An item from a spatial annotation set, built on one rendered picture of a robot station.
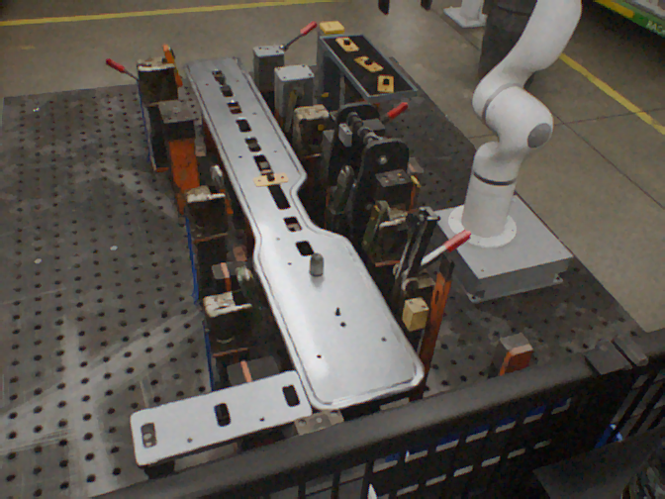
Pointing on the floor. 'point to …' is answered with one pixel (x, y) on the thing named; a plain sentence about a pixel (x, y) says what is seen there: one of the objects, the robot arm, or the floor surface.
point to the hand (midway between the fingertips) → (405, 5)
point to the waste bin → (503, 32)
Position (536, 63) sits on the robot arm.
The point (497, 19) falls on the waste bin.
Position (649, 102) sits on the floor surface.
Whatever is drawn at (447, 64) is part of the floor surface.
